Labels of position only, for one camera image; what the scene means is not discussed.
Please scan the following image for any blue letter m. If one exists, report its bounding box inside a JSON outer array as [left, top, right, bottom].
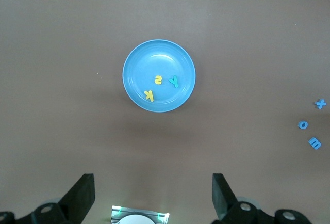
[[308, 136, 323, 150]]

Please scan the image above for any brown table cover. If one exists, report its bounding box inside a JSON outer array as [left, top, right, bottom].
[[0, 0, 330, 224]]

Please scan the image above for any yellow letter k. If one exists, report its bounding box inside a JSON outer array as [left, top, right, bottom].
[[143, 89, 155, 103]]

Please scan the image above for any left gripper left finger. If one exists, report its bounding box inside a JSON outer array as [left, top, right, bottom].
[[0, 173, 96, 224]]

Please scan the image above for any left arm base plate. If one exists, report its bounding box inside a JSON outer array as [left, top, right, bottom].
[[110, 204, 170, 224]]

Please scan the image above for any blue plate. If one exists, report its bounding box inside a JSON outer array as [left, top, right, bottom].
[[122, 39, 196, 113]]

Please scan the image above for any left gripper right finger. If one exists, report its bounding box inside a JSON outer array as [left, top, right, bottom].
[[212, 173, 314, 224]]

